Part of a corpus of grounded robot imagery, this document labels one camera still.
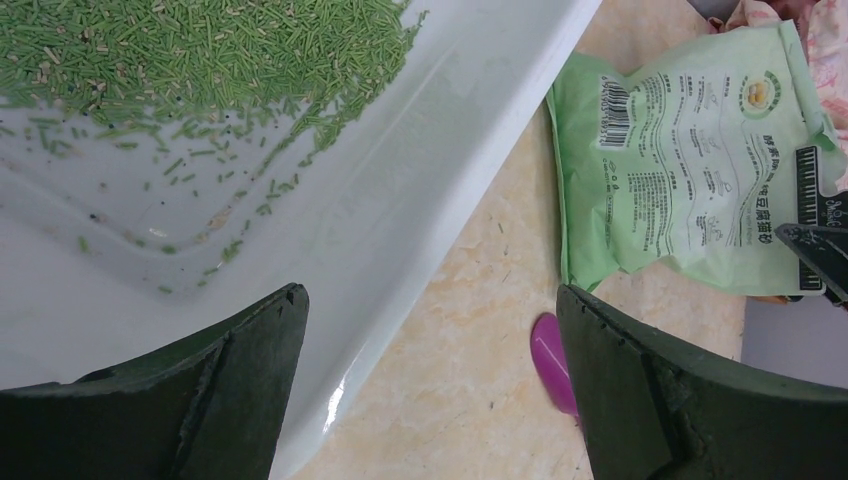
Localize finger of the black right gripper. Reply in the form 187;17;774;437
776;223;847;305

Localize pink patterned cloth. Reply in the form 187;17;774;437
708;0;847;140

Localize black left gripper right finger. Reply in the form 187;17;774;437
556;286;847;479

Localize purple plastic scoop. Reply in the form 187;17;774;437
530;313;579;418

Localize green litter in box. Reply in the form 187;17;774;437
0;0;425;293

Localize white plastic litter box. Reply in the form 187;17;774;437
1;1;598;479

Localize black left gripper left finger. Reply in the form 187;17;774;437
1;283;310;479

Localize green cat litter bag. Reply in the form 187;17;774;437
546;21;847;297

